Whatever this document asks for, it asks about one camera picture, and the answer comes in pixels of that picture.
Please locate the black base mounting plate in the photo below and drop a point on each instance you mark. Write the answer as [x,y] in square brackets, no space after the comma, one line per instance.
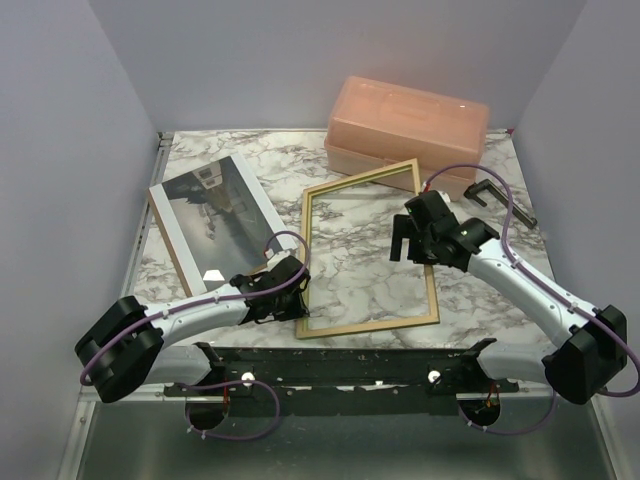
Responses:
[343,381]

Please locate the green and wood picture frame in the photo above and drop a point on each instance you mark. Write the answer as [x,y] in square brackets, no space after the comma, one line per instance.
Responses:
[303,331]

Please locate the aluminium rail frame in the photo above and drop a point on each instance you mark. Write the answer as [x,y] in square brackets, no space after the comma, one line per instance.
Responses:
[533,433]

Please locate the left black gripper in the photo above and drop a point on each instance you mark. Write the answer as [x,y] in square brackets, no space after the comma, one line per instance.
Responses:
[298,310]

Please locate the orange translucent plastic box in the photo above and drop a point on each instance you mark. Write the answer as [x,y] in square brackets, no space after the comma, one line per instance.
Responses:
[374,124]

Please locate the brown frame backing board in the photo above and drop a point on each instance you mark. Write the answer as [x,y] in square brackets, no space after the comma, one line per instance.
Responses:
[210,243]

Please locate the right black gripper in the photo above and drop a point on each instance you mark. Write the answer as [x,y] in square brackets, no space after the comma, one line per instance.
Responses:
[403,224]

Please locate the black metal clamp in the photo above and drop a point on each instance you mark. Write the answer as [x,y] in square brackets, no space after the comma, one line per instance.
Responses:
[474,191]

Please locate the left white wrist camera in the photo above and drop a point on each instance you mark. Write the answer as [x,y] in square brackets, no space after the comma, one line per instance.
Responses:
[275,259]

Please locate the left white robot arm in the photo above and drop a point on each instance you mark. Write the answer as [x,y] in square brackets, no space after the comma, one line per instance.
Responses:
[118,352]

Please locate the glossy photo print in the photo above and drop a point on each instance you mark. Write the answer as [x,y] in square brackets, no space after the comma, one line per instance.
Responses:
[230,176]

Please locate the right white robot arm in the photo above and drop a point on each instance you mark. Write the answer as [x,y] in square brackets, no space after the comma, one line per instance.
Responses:
[586,348]

